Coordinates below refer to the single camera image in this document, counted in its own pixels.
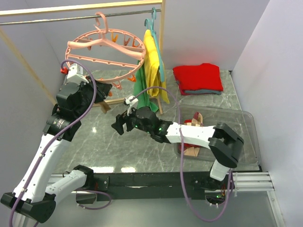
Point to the beige purple striped sock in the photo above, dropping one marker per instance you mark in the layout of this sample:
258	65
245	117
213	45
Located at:
197	120

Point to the wooden clothes rack frame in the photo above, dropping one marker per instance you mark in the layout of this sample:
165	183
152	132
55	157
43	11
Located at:
19	92

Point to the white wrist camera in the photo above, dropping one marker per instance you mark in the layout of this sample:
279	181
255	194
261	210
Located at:
132	103
75	74

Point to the black table front rail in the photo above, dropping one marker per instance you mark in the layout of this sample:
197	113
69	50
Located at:
161	185

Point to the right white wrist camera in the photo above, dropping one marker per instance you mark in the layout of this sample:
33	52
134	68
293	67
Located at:
132	103

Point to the red fleece sock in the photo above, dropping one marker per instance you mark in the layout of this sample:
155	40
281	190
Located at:
186	146

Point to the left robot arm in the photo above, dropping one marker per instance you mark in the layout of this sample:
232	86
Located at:
33	197

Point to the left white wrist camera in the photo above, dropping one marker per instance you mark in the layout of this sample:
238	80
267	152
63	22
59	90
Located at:
75	74

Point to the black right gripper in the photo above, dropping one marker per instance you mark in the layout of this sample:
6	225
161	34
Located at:
122	119

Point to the folded red cloth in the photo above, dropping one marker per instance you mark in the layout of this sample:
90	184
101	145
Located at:
196	77

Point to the yellow cloth on hanger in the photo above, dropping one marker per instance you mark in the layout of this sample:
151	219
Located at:
152	63

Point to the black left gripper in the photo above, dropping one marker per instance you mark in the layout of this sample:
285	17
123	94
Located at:
102	90

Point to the clear plastic storage bin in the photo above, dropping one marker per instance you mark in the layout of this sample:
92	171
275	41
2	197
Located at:
241	122

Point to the pink round sock hanger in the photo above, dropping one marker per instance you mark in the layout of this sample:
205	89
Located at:
111	48

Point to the folded grey-blue cloth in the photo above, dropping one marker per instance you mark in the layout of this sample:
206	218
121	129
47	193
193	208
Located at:
200	92

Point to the teal clothes hanger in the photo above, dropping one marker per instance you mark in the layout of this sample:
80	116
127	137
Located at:
149	24

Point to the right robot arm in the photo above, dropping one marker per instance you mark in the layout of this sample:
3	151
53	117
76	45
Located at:
225	144

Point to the aluminium rail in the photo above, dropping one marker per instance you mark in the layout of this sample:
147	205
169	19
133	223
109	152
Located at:
253	182

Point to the brown patterned sock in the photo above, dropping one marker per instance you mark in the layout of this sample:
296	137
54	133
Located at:
104	107

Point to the metal hanging rod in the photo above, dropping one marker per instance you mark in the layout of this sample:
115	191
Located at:
37	21

